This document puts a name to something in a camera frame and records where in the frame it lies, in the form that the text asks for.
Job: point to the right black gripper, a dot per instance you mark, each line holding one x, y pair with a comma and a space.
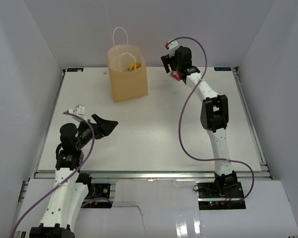
168, 60

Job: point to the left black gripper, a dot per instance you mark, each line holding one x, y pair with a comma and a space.
103, 127

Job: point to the pink snack packet back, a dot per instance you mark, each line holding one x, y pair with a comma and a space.
175, 75

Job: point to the small yellow snack bar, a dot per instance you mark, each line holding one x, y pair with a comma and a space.
133, 66

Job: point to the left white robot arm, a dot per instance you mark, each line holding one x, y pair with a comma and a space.
71, 187

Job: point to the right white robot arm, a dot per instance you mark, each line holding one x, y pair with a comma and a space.
214, 111

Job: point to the brown paper bag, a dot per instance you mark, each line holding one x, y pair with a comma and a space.
126, 85

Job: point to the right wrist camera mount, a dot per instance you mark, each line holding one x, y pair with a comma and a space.
172, 47

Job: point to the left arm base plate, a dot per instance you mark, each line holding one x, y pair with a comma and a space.
99, 190

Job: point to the aluminium frame rail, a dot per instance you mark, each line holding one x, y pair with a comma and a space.
158, 175

